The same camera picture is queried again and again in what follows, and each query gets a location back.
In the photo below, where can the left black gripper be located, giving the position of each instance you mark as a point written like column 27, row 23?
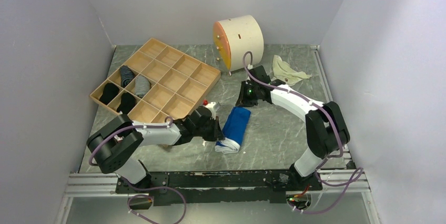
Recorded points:
column 217, row 134

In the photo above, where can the wooden compartment tray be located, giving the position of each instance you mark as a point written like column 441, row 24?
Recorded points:
column 179, row 83

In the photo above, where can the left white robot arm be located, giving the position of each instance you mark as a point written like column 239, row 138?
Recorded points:
column 112, row 147

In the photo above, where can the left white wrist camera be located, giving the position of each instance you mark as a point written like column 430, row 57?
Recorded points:
column 212, row 106

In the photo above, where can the grey rolled sock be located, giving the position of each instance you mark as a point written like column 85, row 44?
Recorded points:
column 142, row 86

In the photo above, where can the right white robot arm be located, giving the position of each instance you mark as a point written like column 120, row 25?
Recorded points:
column 326, row 129

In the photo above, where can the cream cloth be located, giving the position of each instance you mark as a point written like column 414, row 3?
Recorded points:
column 283, row 71

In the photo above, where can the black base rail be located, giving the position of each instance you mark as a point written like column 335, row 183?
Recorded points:
column 176, row 187

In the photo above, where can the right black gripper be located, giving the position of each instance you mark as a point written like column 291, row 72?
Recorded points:
column 243, row 101

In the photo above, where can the blue underwear white trim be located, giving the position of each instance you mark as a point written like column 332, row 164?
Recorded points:
column 234, row 131

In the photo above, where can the dark striped rolled sock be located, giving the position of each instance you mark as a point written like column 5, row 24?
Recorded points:
column 126, row 75

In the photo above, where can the cream cylindrical drawer cabinet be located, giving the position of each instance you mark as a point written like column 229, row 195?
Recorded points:
column 234, row 37

